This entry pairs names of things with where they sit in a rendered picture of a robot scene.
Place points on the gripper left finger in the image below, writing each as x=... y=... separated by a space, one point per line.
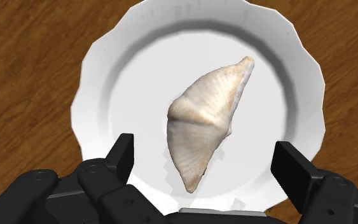
x=101 y=183

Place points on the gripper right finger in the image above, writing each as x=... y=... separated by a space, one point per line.
x=318 y=189

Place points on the white scalloped plate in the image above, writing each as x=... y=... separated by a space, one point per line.
x=141 y=102

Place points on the beige seashell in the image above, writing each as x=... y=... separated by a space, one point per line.
x=200 y=124

